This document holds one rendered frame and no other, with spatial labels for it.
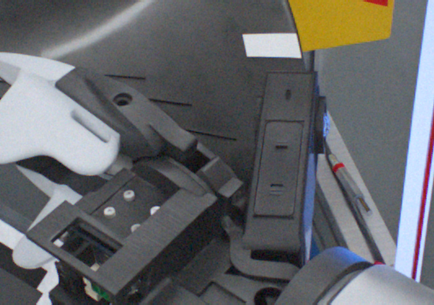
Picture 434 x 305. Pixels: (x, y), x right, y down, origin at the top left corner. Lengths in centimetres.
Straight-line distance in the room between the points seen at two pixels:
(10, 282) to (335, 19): 38
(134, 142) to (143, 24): 16
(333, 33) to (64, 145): 48
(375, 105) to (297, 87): 115
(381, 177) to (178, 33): 117
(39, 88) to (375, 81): 116
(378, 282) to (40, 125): 17
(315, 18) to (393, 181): 90
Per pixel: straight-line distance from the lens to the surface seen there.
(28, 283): 68
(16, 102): 48
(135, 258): 42
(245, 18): 62
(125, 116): 45
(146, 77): 57
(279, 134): 47
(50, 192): 55
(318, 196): 98
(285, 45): 61
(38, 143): 47
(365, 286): 40
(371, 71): 160
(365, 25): 92
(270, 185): 45
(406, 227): 76
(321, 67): 101
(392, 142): 170
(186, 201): 43
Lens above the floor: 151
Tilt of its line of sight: 39 degrees down
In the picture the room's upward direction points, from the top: 3 degrees counter-clockwise
